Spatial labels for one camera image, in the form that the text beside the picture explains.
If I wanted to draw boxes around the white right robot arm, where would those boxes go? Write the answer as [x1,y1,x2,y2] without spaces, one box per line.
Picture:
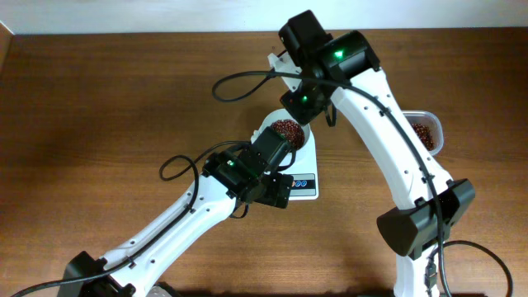
[274,11,475,296]

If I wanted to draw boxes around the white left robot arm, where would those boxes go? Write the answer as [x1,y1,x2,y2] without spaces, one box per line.
[59,128,293,296]

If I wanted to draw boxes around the white digital kitchen scale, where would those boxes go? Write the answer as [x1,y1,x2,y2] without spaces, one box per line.
[285,125,319,200]

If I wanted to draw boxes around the white round bowl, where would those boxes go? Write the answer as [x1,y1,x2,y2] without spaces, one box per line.
[250,109,315,166]

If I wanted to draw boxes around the red beans in bowl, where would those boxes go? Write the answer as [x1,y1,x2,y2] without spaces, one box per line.
[271,120,304,150]

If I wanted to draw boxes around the red adzuki beans in container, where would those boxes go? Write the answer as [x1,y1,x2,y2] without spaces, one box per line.
[412,124,435,151]

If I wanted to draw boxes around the clear plastic bean container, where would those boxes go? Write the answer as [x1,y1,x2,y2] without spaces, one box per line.
[403,111,444,156]

